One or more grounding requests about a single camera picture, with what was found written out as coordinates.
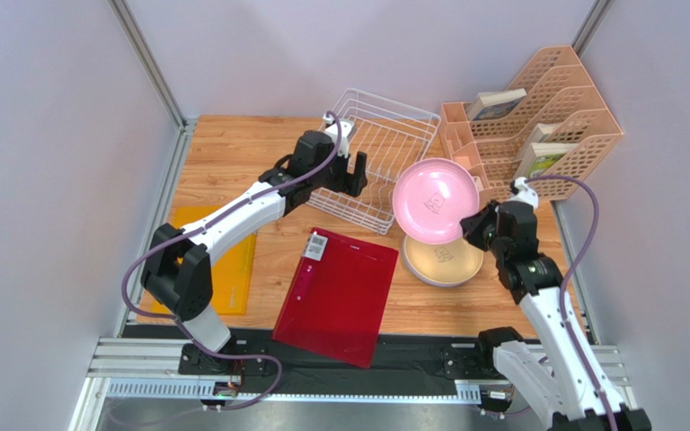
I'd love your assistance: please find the yellow plate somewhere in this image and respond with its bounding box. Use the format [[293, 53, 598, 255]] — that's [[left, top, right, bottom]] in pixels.
[[404, 233, 485, 285]]

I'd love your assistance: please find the pink plate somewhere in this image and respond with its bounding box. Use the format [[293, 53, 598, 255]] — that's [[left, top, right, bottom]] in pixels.
[[392, 158, 480, 244]]

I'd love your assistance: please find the purple plate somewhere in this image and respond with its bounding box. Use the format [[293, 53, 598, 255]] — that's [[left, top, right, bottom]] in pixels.
[[402, 239, 482, 288]]

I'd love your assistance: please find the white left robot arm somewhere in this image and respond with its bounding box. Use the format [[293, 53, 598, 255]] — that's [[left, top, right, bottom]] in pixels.
[[140, 123, 363, 352]]

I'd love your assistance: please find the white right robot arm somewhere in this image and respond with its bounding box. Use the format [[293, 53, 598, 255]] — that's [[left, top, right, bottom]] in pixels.
[[392, 158, 651, 430]]

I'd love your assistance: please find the green book in rack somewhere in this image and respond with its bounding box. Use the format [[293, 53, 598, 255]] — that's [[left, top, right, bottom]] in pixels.
[[514, 142, 578, 178]]

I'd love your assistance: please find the pink file rack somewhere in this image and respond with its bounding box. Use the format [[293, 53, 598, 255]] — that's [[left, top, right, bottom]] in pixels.
[[471, 46, 623, 200]]

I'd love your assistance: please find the upper book in rack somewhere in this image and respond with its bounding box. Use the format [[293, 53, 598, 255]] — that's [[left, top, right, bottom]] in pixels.
[[465, 88, 527, 121]]

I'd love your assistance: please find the middle white book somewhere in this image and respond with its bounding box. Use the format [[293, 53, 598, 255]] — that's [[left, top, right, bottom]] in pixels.
[[515, 123, 562, 160]]

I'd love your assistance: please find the red folder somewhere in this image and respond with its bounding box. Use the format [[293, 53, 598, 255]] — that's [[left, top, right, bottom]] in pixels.
[[271, 227, 398, 369]]

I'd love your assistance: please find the orange folder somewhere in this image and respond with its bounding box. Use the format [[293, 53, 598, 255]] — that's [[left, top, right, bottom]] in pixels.
[[150, 206, 257, 316]]

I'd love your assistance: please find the black base mat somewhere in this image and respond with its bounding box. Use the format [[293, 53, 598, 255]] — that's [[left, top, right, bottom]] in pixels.
[[119, 323, 535, 396]]

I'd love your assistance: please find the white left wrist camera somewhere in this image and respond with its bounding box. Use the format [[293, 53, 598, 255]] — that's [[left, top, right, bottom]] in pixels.
[[323, 114, 357, 158]]

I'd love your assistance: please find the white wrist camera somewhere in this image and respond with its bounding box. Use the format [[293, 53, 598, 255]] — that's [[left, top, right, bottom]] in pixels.
[[323, 114, 357, 158], [507, 177, 539, 210]]

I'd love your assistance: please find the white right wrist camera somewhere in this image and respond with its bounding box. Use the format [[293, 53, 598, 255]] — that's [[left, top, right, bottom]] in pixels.
[[507, 177, 539, 210]]

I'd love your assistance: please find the white wire dish rack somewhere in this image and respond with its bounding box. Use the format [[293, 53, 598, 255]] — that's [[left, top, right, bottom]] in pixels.
[[308, 88, 440, 234]]

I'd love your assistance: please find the left aluminium corner post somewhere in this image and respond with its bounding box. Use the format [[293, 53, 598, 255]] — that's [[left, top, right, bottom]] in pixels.
[[108, 0, 188, 130]]

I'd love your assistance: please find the aluminium corner post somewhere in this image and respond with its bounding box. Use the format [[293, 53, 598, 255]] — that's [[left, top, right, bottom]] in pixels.
[[108, 0, 188, 130], [571, 0, 615, 57]]

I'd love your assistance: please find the right aluminium corner post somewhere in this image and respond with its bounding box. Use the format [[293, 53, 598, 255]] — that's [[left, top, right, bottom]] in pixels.
[[571, 0, 615, 57]]

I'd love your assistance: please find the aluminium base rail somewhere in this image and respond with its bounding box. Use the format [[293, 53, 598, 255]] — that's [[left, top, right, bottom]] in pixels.
[[69, 337, 645, 431]]

